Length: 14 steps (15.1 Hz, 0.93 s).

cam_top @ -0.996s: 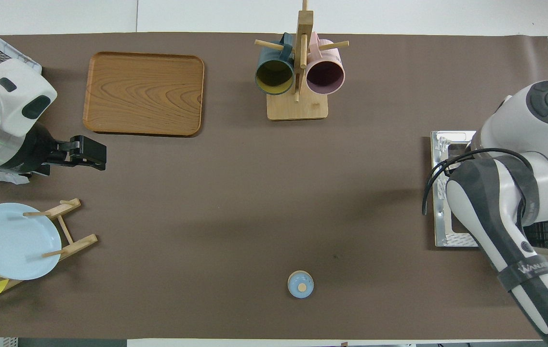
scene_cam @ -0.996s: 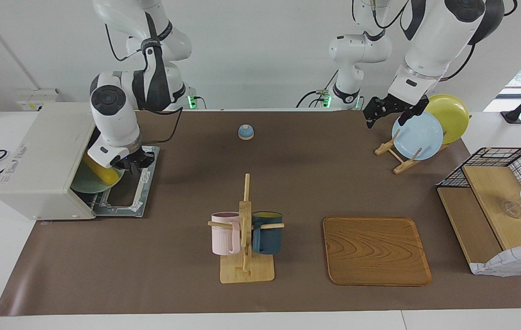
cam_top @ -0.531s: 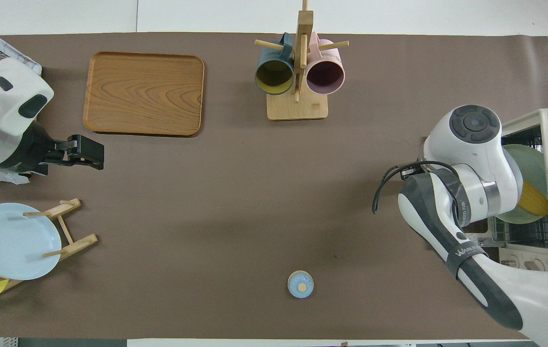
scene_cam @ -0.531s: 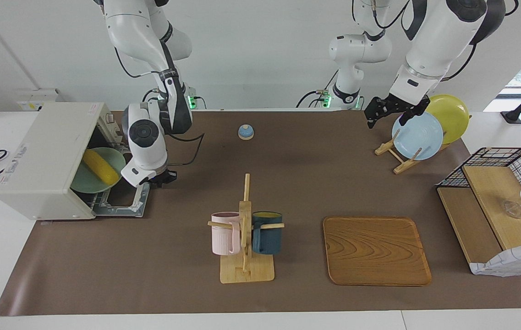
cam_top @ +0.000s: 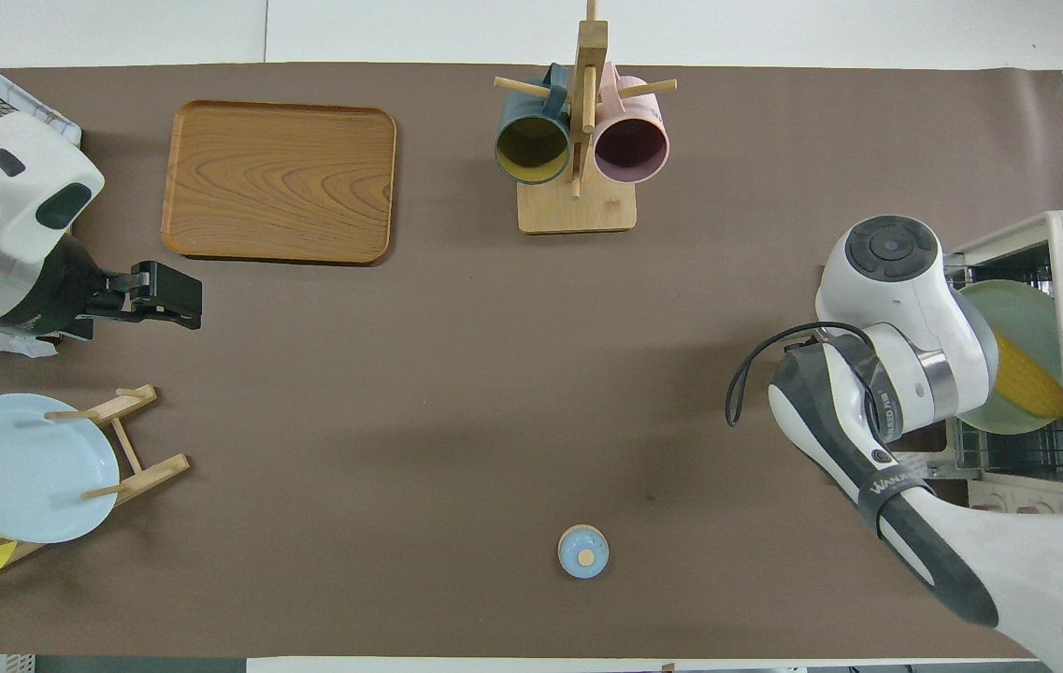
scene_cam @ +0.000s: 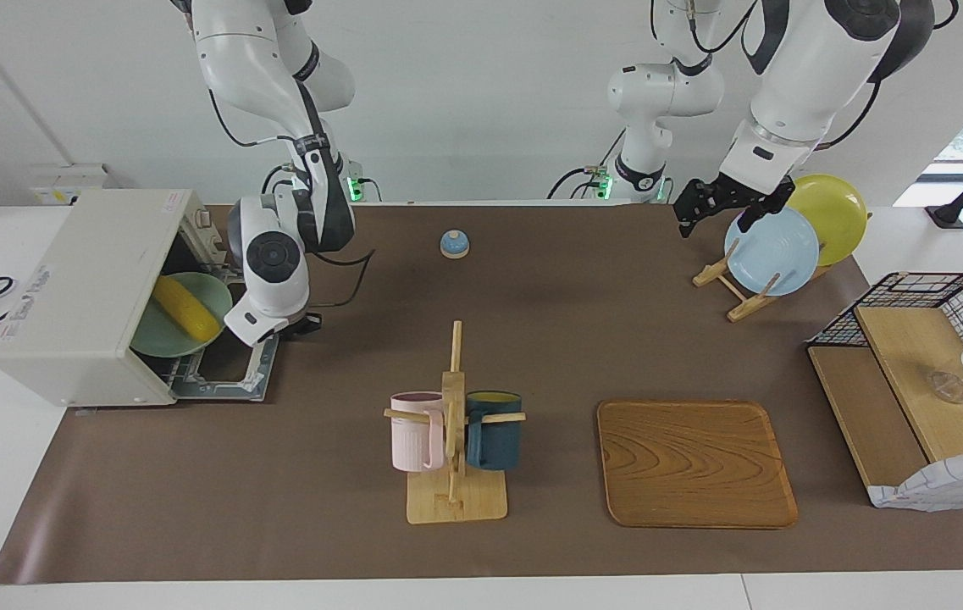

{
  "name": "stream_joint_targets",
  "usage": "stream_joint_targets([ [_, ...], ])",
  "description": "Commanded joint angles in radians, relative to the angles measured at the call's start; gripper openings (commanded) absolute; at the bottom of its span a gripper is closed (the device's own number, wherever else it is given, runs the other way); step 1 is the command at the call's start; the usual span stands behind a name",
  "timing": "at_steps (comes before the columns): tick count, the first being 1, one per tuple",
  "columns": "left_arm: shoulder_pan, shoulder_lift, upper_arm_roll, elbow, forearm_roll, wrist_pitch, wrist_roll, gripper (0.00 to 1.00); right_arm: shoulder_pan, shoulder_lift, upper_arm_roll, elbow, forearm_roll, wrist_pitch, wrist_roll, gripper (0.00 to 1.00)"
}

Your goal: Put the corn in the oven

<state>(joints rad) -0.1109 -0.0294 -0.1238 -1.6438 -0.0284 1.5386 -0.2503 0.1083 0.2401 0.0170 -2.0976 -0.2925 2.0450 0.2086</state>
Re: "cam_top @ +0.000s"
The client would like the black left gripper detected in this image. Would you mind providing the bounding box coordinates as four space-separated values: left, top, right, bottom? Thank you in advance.
17 234 204 343

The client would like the mint green plate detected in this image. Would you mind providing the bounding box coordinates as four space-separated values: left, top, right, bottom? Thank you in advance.
956 279 1063 437

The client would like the yellow corn cob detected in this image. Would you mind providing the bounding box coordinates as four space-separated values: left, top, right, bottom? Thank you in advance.
994 332 1063 421

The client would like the brown wooden tray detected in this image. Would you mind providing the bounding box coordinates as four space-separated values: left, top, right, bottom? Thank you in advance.
160 100 398 267

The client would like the wooden plate rack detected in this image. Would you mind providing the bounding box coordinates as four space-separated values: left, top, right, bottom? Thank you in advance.
0 383 191 564

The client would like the light blue plate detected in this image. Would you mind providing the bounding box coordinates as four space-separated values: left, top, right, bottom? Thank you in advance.
0 393 121 545

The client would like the brown table mat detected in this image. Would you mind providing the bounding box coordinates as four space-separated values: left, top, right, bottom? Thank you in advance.
0 64 1063 660

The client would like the dark blue mug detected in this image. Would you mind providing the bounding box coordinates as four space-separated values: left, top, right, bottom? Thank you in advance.
494 64 575 186

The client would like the wooden mug rack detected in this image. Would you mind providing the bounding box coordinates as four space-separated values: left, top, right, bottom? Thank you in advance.
494 0 679 235

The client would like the small blue bell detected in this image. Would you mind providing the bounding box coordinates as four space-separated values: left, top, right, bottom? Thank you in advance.
557 524 610 580

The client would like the pink mug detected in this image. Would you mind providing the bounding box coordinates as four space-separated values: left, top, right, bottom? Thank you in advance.
593 62 671 185

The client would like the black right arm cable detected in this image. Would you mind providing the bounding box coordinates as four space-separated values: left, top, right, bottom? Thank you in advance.
725 322 869 428

